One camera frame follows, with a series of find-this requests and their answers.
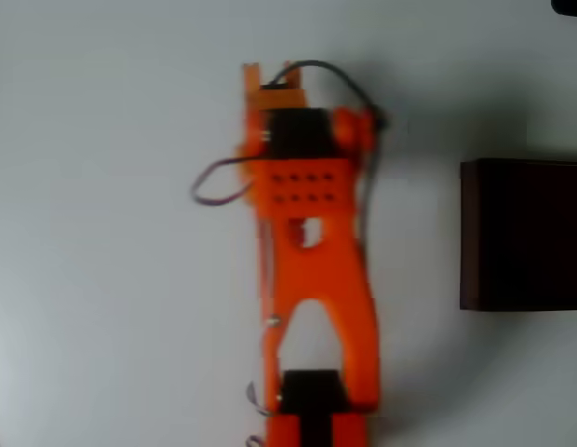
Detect purple servo cable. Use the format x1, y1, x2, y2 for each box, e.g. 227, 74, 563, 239
244, 380, 272, 447
190, 156, 255, 207

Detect light orange camera bracket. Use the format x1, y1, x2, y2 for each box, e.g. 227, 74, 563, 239
241, 60, 306, 94

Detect dark brown box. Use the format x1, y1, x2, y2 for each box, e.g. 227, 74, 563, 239
459, 157, 577, 312

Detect black camera cable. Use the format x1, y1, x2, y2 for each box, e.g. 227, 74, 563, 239
272, 59, 392, 238

